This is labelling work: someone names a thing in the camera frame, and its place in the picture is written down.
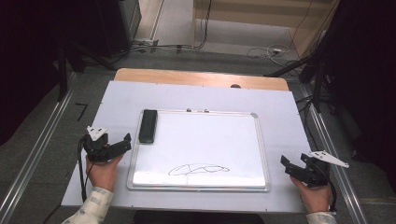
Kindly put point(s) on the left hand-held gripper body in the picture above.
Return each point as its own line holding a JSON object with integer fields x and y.
{"x": 96, "y": 149}

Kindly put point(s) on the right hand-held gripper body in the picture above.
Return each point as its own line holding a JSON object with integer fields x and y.
{"x": 316, "y": 174}

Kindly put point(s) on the black whiteboard eraser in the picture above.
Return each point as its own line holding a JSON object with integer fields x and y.
{"x": 148, "y": 126}

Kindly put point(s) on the silver-framed whiteboard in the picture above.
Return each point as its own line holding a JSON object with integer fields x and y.
{"x": 205, "y": 146}

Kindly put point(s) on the person's right hand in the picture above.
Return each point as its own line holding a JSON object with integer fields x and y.
{"x": 316, "y": 199}

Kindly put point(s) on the person's left hand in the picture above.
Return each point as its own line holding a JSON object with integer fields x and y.
{"x": 102, "y": 174}

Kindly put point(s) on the black metal stand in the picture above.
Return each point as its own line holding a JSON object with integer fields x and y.
{"x": 63, "y": 74}
{"x": 317, "y": 84}

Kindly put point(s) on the wooden table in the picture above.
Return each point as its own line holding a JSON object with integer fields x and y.
{"x": 186, "y": 77}

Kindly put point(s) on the small dark round object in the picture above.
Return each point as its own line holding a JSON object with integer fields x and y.
{"x": 235, "y": 86}

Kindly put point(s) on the grey power strip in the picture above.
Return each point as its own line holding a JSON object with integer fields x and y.
{"x": 146, "y": 43}

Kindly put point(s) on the dark curtain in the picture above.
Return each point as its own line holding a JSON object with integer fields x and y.
{"x": 367, "y": 77}
{"x": 28, "y": 62}

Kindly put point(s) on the dark cabinet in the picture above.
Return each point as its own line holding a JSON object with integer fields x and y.
{"x": 120, "y": 25}

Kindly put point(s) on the aluminium floor rail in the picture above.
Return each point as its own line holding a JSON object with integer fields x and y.
{"x": 339, "y": 186}
{"x": 34, "y": 155}

